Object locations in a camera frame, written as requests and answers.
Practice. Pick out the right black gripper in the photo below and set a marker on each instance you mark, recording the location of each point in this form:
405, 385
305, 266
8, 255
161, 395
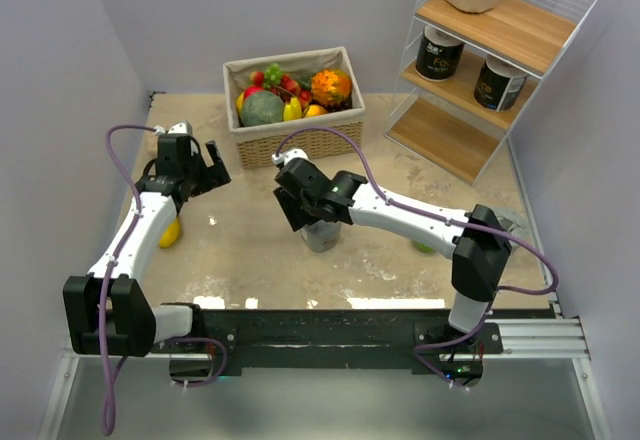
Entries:
297, 217

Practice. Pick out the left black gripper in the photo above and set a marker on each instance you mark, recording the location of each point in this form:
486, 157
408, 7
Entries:
214, 175

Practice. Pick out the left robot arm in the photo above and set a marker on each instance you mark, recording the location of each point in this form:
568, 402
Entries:
106, 309

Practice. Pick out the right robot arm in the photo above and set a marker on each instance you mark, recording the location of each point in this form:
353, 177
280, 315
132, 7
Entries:
473, 241

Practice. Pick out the yellow mango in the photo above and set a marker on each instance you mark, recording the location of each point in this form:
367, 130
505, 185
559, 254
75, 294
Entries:
171, 235

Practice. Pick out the yellow lemon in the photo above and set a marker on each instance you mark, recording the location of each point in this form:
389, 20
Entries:
239, 103

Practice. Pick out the green melon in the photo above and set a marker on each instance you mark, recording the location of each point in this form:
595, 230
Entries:
262, 108

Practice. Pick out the red apple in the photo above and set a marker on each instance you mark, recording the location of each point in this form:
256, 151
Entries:
252, 90

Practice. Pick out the wicker basket with liner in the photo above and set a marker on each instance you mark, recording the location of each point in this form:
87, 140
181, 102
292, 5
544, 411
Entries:
255, 145

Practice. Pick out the yellow bananas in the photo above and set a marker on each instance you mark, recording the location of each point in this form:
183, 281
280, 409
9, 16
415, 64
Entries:
292, 110

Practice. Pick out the orange fruit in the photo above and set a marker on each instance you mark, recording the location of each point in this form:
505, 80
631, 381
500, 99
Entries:
314, 110

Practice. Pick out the strawberries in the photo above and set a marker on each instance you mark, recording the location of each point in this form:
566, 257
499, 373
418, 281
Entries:
286, 90

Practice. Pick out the green grapes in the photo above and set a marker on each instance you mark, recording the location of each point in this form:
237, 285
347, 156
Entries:
273, 75

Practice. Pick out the green lime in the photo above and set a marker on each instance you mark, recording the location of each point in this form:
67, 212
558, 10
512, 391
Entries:
423, 248

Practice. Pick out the orange pumpkin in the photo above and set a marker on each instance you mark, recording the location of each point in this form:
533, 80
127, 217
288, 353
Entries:
331, 87

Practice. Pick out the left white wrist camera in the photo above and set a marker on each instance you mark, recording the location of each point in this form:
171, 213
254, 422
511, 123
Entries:
181, 128

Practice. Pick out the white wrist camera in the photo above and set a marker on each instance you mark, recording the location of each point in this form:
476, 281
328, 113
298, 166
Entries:
181, 128
283, 158

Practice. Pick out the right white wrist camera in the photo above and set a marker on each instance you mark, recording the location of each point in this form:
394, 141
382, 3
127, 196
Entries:
283, 158

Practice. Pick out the black base frame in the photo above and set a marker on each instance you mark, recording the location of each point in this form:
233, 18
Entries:
229, 342

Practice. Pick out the white wire wooden shelf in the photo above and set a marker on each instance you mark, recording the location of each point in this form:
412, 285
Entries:
461, 123

